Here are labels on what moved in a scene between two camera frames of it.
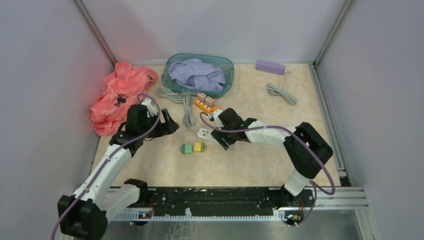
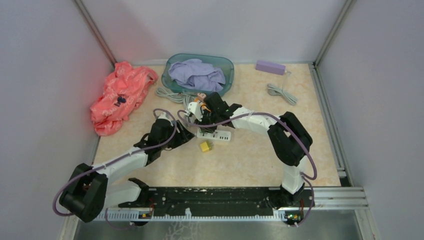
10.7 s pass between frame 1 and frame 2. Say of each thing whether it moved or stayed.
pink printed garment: stayed
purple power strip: stayed
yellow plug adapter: moved
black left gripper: moved
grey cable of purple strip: stayed
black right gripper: moved
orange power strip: stayed
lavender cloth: stayed
